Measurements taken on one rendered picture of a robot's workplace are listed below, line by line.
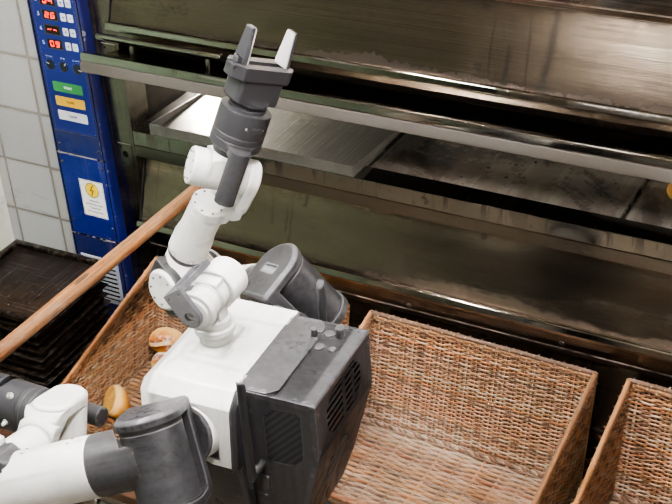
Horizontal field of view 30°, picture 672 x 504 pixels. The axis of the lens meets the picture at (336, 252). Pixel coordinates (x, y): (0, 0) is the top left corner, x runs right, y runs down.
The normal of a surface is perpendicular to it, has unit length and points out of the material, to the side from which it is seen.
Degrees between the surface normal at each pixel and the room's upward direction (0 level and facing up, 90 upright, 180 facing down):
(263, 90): 97
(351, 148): 1
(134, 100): 90
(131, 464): 65
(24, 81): 90
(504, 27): 70
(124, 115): 90
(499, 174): 0
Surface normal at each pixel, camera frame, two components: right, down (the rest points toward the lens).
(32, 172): -0.47, 0.49
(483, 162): -0.06, -0.85
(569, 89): -0.47, 0.17
